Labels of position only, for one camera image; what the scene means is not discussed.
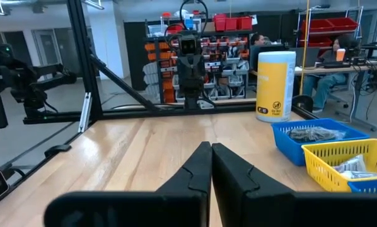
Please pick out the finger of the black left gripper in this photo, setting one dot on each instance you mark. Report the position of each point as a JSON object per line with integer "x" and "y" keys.
{"x": 187, "y": 79}
{"x": 197, "y": 79}

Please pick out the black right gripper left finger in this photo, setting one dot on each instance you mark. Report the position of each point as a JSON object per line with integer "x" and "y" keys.
{"x": 194, "y": 176}

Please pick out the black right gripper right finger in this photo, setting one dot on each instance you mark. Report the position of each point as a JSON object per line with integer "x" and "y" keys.
{"x": 239, "y": 192}

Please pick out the black textured item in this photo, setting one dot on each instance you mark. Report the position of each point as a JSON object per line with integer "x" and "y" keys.
{"x": 311, "y": 134}

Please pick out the small bottle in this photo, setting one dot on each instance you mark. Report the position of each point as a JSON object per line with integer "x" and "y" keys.
{"x": 352, "y": 164}

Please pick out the white travel toothpaste tube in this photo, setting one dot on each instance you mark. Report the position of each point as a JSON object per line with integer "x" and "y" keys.
{"x": 362, "y": 174}

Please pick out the black neighbouring robot arm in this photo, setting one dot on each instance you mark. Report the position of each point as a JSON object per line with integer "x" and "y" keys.
{"x": 27, "y": 85}

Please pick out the parts shelf with orange bins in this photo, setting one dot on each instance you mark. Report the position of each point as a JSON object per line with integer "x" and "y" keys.
{"x": 163, "y": 66}

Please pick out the red storage bin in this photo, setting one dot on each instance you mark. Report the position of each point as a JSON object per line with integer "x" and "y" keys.
{"x": 219, "y": 22}
{"x": 244, "y": 23}
{"x": 231, "y": 24}

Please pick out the black monitor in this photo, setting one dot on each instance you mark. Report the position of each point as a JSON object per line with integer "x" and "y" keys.
{"x": 254, "y": 56}

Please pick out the blue plastic basket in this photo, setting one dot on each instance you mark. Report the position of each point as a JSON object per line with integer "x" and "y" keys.
{"x": 289, "y": 151}
{"x": 371, "y": 187}

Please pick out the person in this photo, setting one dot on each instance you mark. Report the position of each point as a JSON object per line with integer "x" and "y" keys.
{"x": 324, "y": 85}
{"x": 258, "y": 39}

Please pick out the yellow white wipes canister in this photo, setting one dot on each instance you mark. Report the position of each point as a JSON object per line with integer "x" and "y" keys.
{"x": 275, "y": 88}

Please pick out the yellow plastic basket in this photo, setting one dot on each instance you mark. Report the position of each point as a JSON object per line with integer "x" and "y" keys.
{"x": 321, "y": 170}

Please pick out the grey laptop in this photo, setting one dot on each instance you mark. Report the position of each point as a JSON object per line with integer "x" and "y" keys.
{"x": 314, "y": 56}

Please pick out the red flat tray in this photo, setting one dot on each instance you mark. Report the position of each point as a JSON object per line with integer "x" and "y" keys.
{"x": 316, "y": 42}
{"x": 316, "y": 25}
{"x": 343, "y": 23}

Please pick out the wooden office desk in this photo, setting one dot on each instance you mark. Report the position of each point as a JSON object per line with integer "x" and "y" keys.
{"x": 333, "y": 70}

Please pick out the black table clamp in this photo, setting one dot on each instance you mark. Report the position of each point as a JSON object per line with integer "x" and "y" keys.
{"x": 57, "y": 149}

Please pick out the black keyboard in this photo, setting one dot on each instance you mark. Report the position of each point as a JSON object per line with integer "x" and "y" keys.
{"x": 336, "y": 65}

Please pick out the orange white cup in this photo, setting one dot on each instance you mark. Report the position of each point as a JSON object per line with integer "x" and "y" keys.
{"x": 340, "y": 55}

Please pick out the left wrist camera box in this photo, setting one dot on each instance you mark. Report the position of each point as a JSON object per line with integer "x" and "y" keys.
{"x": 188, "y": 46}

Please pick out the silver aluminium bracket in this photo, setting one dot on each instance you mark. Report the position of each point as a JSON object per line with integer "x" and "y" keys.
{"x": 85, "y": 112}

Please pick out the black aluminium table frame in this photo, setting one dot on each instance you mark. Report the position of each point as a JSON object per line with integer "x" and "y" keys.
{"x": 81, "y": 47}

